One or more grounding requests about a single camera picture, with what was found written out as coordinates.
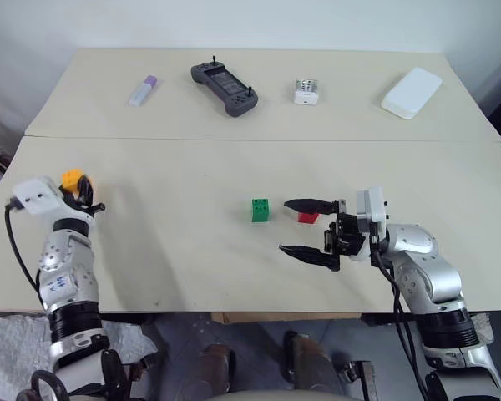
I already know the orange toy cube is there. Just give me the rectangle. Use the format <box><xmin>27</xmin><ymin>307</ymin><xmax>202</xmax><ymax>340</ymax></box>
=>
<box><xmin>61</xmin><ymin>168</ymin><xmax>94</xmax><ymax>194</ymax></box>

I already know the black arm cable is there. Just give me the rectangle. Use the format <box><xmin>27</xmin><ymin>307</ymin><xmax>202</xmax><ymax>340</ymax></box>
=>
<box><xmin>3</xmin><ymin>198</ymin><xmax>43</xmax><ymax>302</ymax></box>
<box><xmin>370</xmin><ymin>236</ymin><xmax>433</xmax><ymax>401</ymax></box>

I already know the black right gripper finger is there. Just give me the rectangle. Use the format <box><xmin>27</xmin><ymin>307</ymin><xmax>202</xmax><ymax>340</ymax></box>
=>
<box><xmin>278</xmin><ymin>244</ymin><xmax>340</xmax><ymax>274</ymax></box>
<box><xmin>283</xmin><ymin>198</ymin><xmax>340</xmax><ymax>216</ymax></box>

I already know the flat white case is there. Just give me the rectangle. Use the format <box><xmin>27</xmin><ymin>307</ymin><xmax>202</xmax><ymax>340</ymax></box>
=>
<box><xmin>380</xmin><ymin>67</ymin><xmax>444</xmax><ymax>123</ymax></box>

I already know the grey handheld controller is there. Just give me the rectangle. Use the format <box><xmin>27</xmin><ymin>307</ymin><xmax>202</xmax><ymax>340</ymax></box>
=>
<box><xmin>190</xmin><ymin>54</ymin><xmax>260</xmax><ymax>119</ymax></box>

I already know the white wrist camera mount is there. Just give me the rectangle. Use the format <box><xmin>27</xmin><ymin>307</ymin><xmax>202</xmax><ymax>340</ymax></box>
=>
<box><xmin>12</xmin><ymin>176</ymin><xmax>64</xmax><ymax>216</ymax></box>
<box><xmin>350</xmin><ymin>185</ymin><xmax>389</xmax><ymax>263</ymax></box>

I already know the white marker with purple cap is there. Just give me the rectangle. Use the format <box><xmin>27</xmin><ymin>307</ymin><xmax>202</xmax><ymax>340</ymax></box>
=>
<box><xmin>127</xmin><ymin>74</ymin><xmax>164</xmax><ymax>109</ymax></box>

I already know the green toy cube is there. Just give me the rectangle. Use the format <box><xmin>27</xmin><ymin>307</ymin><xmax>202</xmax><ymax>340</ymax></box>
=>
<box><xmin>250</xmin><ymin>196</ymin><xmax>273</xmax><ymax>224</ymax></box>

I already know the small white box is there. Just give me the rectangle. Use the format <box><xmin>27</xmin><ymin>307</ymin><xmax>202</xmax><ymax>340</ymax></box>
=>
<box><xmin>291</xmin><ymin>77</ymin><xmax>321</xmax><ymax>107</ymax></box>

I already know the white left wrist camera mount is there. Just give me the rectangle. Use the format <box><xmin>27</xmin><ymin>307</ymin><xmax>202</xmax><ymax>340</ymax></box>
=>
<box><xmin>12</xmin><ymin>176</ymin><xmax>64</xmax><ymax>216</ymax></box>

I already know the dark rounded shape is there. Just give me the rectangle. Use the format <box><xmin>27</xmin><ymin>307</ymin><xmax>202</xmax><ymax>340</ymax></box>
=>
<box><xmin>197</xmin><ymin>342</ymin><xmax>237</xmax><ymax>396</ymax></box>
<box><xmin>282</xmin><ymin>330</ymin><xmax>346</xmax><ymax>396</ymax></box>

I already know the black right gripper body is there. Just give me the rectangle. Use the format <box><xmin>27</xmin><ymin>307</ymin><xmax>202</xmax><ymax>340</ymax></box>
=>
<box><xmin>322</xmin><ymin>199</ymin><xmax>366</xmax><ymax>257</ymax></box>

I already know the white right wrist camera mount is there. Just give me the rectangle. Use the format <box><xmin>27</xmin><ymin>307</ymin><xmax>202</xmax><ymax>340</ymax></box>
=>
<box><xmin>350</xmin><ymin>185</ymin><xmax>389</xmax><ymax>263</ymax></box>

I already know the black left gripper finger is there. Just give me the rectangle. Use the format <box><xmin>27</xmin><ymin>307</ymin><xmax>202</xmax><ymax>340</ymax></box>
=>
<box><xmin>76</xmin><ymin>176</ymin><xmax>96</xmax><ymax>206</ymax></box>

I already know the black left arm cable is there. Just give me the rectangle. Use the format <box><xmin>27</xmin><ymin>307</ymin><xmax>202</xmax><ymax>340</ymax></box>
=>
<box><xmin>3</xmin><ymin>198</ymin><xmax>43</xmax><ymax>302</ymax></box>

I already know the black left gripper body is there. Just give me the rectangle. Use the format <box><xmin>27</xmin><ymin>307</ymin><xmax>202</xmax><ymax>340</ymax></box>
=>
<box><xmin>61</xmin><ymin>183</ymin><xmax>107</xmax><ymax>219</ymax></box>

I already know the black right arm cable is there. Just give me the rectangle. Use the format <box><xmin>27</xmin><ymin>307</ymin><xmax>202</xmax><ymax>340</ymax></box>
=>
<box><xmin>370</xmin><ymin>236</ymin><xmax>433</xmax><ymax>401</ymax></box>

